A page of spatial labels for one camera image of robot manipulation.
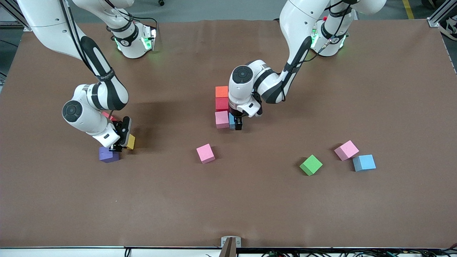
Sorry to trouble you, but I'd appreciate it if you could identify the pale pink foam cube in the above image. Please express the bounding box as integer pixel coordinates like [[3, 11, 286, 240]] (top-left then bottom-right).
[[334, 140, 360, 161]]

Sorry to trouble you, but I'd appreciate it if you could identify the grey metal mounting bracket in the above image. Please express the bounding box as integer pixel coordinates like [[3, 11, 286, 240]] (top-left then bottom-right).
[[219, 236, 242, 257]]

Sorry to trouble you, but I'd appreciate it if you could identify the purple foam cube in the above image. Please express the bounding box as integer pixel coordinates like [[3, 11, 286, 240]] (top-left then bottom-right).
[[99, 146, 120, 163]]

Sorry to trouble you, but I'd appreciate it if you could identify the aluminium frame profile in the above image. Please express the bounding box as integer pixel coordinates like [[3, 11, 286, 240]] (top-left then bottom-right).
[[0, 0, 33, 32], [427, 0, 457, 28]]

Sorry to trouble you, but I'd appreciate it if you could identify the green foam cube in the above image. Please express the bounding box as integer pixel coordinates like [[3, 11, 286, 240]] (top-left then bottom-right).
[[299, 154, 323, 176]]

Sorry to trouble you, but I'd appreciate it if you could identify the white table edge rail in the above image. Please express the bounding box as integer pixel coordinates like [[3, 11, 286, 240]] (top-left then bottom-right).
[[0, 246, 457, 257]]

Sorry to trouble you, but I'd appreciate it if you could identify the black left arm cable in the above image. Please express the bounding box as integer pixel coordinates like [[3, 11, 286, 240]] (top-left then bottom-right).
[[282, 0, 357, 104]]

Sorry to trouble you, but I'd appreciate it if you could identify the black white patterned object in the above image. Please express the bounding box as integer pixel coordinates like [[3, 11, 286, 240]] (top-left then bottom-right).
[[438, 15, 457, 41]]

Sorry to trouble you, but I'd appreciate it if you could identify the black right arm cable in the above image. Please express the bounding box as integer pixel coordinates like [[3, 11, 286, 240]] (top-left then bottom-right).
[[61, 0, 124, 143]]

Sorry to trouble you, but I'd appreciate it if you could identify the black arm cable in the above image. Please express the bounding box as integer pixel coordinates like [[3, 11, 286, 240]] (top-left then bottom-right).
[[282, 0, 357, 104], [61, 0, 124, 143]]

